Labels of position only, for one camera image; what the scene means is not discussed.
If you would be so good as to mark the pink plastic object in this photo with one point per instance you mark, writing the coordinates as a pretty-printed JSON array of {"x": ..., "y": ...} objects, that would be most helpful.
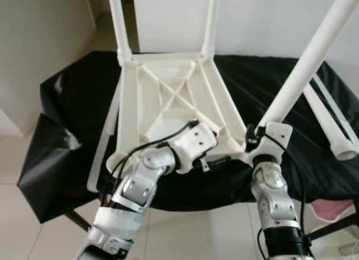
[{"x": 331, "y": 209}]

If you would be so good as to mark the white plastic children table top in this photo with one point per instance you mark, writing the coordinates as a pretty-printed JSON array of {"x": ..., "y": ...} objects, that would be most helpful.
[{"x": 132, "y": 108}]

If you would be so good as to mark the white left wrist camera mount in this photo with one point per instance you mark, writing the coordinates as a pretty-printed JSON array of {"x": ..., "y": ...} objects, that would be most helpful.
[{"x": 196, "y": 142}]

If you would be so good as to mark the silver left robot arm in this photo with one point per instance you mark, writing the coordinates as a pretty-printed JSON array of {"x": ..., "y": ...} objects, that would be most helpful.
[{"x": 134, "y": 193}]

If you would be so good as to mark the white plastic table leg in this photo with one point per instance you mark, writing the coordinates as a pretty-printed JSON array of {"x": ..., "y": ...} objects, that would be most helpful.
[
  {"x": 210, "y": 22},
  {"x": 328, "y": 122},
  {"x": 308, "y": 58},
  {"x": 119, "y": 24}
]

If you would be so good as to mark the black plastic table cover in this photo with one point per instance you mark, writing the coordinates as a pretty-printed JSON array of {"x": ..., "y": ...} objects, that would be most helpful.
[{"x": 73, "y": 103}]

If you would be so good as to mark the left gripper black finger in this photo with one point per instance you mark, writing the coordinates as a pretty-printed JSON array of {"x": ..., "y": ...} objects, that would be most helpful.
[{"x": 220, "y": 160}]

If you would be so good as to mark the black metal table leg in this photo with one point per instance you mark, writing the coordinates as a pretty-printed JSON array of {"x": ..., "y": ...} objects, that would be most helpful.
[
  {"x": 77, "y": 221},
  {"x": 331, "y": 226}
]

